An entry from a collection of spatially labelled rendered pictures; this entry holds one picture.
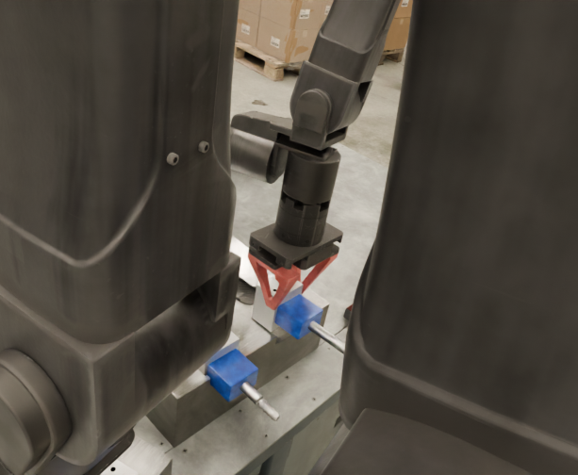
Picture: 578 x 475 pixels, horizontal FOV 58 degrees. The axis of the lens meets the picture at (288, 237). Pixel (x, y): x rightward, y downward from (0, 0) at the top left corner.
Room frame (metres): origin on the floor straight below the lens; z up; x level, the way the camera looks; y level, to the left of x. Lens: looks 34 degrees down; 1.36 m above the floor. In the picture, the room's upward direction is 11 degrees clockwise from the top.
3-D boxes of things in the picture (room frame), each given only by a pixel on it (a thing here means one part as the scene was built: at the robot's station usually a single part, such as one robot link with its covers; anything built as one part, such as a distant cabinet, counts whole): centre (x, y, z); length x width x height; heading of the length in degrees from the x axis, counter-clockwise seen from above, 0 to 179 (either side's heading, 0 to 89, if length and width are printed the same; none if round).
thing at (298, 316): (0.49, -0.04, 0.92); 0.13 x 0.05 x 0.05; 54
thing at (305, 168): (0.52, 0.00, 1.11); 0.07 x 0.06 x 0.07; 71
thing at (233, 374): (0.40, 0.02, 0.89); 0.13 x 0.05 x 0.05; 52
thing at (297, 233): (0.52, -0.01, 1.05); 0.10 x 0.07 x 0.07; 144
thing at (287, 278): (0.50, 0.00, 0.98); 0.07 x 0.07 x 0.09; 54
